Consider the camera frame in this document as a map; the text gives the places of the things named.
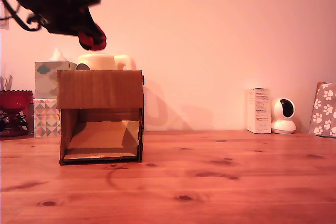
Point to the red and black footbag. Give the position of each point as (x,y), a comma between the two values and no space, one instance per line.
(93,44)

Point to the cardboard dice tower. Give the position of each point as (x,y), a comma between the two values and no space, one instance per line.
(99,90)

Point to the white tissue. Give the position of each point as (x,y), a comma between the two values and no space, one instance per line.
(58,56)

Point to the grey round disc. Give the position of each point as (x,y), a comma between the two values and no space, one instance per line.
(83,67)

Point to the cream plastic jug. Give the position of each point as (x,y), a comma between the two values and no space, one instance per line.
(99,62)

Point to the cloud print tissue box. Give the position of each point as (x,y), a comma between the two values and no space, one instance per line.
(44,82)

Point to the dry plant stalks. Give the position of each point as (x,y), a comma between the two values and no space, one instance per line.
(8,83)

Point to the red glass footed bowl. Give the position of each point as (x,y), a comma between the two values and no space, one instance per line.
(13,100)

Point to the triangle pattern tissue box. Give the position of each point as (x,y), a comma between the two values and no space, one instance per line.
(46,119)

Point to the white printed carton box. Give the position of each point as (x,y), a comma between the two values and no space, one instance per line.
(258,111)

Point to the grey paw print bag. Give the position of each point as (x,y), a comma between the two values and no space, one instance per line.
(324,113)

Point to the white wall fixture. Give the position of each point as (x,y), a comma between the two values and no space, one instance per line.
(3,23)

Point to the small white round camera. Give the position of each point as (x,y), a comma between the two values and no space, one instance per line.
(283,127)

